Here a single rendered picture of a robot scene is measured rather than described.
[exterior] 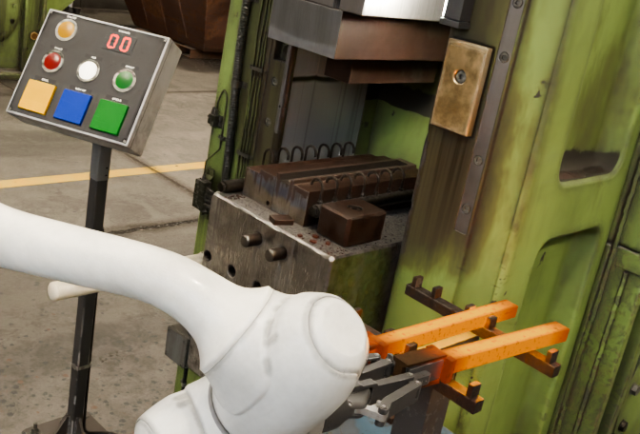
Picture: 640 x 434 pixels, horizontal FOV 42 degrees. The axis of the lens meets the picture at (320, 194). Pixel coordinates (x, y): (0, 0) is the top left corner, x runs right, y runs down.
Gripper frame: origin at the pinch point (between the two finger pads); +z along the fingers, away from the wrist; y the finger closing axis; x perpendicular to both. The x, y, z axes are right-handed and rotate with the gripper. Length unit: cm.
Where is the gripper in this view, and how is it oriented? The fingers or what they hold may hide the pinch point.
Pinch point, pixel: (417, 368)
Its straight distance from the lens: 113.5
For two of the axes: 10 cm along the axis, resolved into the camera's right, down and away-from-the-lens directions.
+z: 7.4, -0.6, 6.7
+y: 6.5, 3.5, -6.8
